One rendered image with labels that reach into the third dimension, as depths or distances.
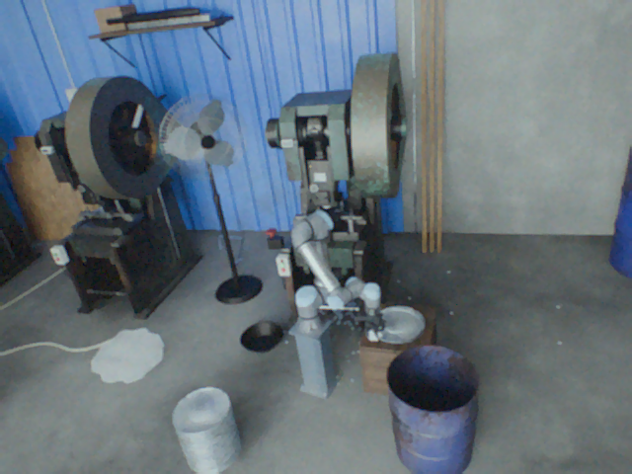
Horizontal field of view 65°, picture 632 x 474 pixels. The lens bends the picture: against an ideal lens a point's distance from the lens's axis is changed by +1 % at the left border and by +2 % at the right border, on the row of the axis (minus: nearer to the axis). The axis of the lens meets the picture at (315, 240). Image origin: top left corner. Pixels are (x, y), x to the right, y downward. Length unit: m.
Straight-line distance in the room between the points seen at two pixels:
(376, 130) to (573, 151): 2.10
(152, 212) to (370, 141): 2.14
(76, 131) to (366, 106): 1.79
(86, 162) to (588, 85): 3.46
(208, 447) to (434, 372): 1.19
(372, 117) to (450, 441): 1.58
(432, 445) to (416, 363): 0.41
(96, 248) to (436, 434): 2.74
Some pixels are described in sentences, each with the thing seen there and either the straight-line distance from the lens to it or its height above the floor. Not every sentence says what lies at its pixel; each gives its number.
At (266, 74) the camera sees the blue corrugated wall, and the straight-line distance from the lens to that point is 4.27.
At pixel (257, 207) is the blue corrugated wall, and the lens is 4.74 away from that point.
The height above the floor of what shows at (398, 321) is 0.39.
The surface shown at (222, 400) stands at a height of 0.31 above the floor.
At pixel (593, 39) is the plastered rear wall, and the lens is 4.10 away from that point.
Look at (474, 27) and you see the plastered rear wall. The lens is 3.99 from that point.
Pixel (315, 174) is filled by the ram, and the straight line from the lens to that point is 3.05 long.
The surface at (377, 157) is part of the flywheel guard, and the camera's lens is 2.58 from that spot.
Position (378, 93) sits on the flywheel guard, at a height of 1.60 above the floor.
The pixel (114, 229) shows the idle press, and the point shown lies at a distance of 3.92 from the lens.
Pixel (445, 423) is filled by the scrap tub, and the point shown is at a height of 0.41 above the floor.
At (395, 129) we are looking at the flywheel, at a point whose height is 1.34.
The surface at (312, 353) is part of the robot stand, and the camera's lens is 2.79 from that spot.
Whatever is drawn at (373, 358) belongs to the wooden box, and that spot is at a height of 0.27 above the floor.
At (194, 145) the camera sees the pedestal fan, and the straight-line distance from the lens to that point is 3.33.
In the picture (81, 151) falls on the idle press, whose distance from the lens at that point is 3.38.
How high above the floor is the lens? 2.18
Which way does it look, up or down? 29 degrees down
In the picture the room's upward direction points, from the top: 8 degrees counter-clockwise
